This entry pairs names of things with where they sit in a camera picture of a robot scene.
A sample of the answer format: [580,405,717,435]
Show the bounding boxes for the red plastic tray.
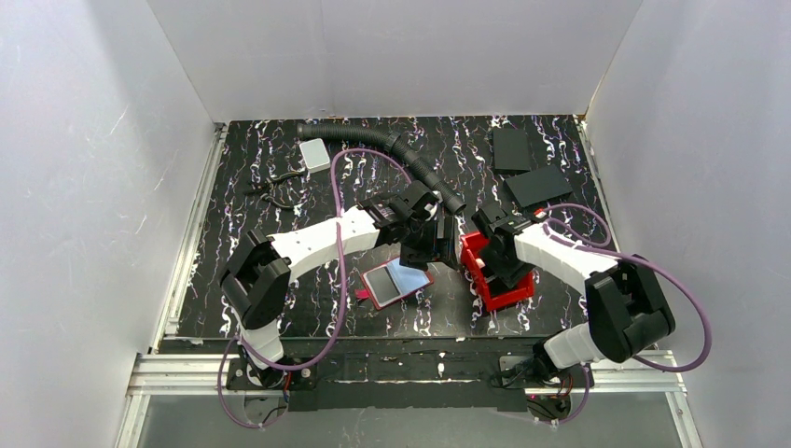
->
[460,231,534,313]

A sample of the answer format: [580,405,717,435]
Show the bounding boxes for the red card holder wallet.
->
[356,258,434,311]

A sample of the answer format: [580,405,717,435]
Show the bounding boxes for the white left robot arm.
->
[218,181,460,371]

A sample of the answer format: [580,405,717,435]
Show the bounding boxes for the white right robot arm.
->
[472,203,675,372]

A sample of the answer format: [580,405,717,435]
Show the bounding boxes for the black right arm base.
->
[489,355,592,426]

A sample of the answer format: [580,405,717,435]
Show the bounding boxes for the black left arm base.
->
[223,357,317,391]

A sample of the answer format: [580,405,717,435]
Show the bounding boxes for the black flat pad lower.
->
[505,165,573,208]

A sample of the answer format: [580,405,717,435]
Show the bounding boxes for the black flat pad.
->
[505,165,573,208]
[491,128,531,175]

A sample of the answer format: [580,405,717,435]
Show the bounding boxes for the black flat pad upper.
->
[491,128,531,175]

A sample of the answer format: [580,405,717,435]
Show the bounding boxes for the small grey box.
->
[298,138,331,174]

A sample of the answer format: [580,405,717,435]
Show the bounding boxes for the black pliers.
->
[243,170,306,211]

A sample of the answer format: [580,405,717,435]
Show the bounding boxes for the black corrugated hose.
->
[296,122,466,215]

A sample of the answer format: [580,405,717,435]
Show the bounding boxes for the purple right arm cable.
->
[534,203,714,427]

